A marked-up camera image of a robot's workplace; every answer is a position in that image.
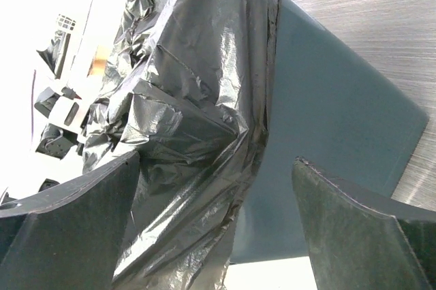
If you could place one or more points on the dark green trash bin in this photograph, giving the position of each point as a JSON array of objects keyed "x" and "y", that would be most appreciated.
[{"x": 333, "y": 108}]

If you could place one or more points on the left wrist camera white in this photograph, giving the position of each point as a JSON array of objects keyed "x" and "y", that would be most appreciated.
[{"x": 68, "y": 114}]

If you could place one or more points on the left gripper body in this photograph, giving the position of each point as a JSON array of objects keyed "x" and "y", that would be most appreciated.
[{"x": 57, "y": 142}]

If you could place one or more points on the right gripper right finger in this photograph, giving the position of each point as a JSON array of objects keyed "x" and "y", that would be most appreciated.
[{"x": 358, "y": 239}]

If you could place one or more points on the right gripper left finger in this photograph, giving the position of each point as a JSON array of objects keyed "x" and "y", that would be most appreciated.
[{"x": 69, "y": 236}]

